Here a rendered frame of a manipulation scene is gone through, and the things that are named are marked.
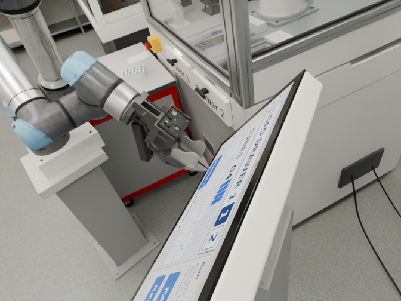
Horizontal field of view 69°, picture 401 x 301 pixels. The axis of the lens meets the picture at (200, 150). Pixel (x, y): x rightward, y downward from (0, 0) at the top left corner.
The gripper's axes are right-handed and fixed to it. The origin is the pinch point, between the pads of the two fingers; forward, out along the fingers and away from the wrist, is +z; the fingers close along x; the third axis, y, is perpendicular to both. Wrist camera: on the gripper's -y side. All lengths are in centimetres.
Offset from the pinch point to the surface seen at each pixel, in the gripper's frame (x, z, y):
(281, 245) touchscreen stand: -12.6, 15.8, 14.2
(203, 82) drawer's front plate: 46, -12, -21
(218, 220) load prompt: -18.4, 2.1, 19.5
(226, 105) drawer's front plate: 35.2, -1.2, -13.5
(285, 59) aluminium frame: 42.8, 3.4, 8.1
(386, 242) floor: 59, 108, -41
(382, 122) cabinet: 85, 62, -10
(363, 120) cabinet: 75, 51, -9
